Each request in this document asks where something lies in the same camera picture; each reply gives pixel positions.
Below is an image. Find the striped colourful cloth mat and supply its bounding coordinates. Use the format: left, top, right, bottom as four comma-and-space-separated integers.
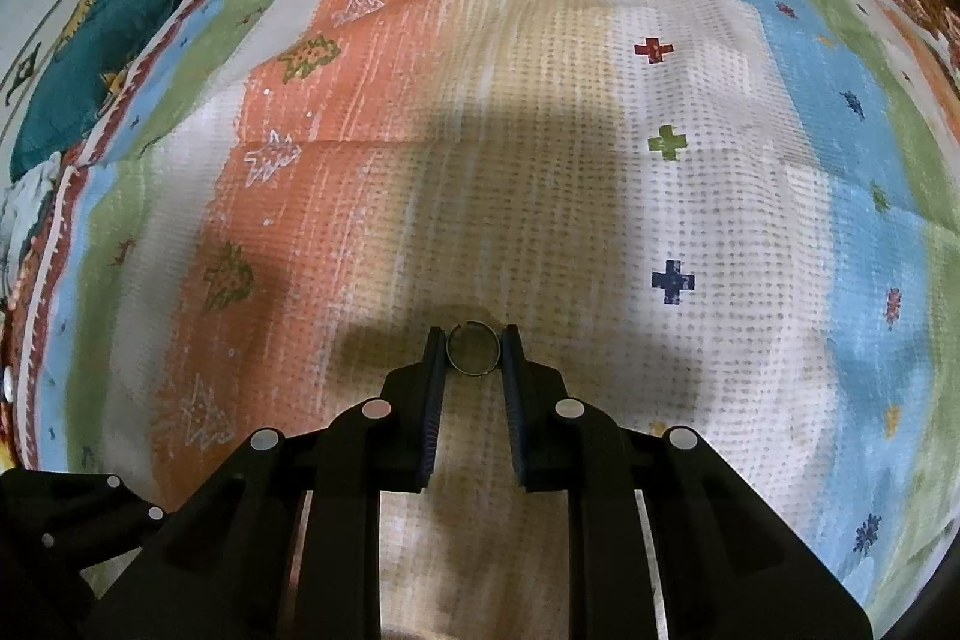
13, 0, 960, 626

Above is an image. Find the teal blanket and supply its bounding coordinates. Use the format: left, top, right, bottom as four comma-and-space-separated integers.
10, 0, 181, 181

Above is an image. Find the metal ring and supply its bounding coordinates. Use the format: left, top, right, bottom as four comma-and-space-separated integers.
446, 318, 503, 378

